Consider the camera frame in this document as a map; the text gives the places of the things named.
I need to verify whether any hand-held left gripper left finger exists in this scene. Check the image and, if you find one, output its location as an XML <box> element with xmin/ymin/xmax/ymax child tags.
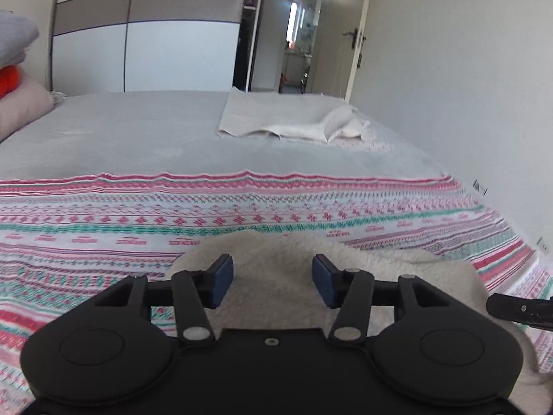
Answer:
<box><xmin>93</xmin><ymin>253</ymin><xmax>235</xmax><ymax>347</ymax></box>

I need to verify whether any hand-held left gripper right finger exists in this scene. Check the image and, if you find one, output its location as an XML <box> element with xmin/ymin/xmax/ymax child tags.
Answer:
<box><xmin>312</xmin><ymin>253</ymin><xmax>454</xmax><ymax>347</ymax></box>

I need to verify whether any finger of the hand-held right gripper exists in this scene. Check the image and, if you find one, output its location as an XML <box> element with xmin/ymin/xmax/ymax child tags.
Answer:
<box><xmin>486</xmin><ymin>293</ymin><xmax>553</xmax><ymax>330</ymax></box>

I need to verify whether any cream fleece jacket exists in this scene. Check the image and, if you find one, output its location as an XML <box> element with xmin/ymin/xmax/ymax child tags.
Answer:
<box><xmin>166</xmin><ymin>230</ymin><xmax>553</xmax><ymax>387</ymax></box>

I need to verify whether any pink patterned blanket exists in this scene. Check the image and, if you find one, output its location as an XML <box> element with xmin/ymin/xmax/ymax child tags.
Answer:
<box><xmin>0</xmin><ymin>172</ymin><xmax>553</xmax><ymax>411</ymax></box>

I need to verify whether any pink dotted cloth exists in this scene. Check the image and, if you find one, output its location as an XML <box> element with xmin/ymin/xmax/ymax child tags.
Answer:
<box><xmin>337</xmin><ymin>121</ymin><xmax>402</xmax><ymax>153</ymax></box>

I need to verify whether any bed with grey sheet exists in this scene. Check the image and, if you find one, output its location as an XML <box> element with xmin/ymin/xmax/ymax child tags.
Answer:
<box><xmin>0</xmin><ymin>91</ymin><xmax>450</xmax><ymax>182</ymax></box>

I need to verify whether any beige blanket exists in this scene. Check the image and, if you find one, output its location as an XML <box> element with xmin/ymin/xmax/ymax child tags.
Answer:
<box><xmin>216</xmin><ymin>87</ymin><xmax>372</xmax><ymax>143</ymax></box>

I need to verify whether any white and brown wardrobe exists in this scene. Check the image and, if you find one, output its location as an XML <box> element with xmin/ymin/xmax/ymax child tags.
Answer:
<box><xmin>51</xmin><ymin>0</ymin><xmax>264</xmax><ymax>93</ymax></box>

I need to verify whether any pale pink pillow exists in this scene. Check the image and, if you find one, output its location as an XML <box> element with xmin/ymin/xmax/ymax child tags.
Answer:
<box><xmin>0</xmin><ymin>71</ymin><xmax>55</xmax><ymax>141</ymax></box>

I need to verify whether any cream door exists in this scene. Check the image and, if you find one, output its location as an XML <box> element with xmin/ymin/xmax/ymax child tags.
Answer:
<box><xmin>311</xmin><ymin>0</ymin><xmax>374</xmax><ymax>100</ymax></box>

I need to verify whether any grey folded blanket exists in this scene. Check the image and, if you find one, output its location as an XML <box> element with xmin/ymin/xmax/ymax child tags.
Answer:
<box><xmin>0</xmin><ymin>11</ymin><xmax>40</xmax><ymax>67</ymax></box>

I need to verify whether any metal door handle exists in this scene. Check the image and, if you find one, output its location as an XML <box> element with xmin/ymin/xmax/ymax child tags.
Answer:
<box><xmin>343</xmin><ymin>28</ymin><xmax>367</xmax><ymax>50</ymax></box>

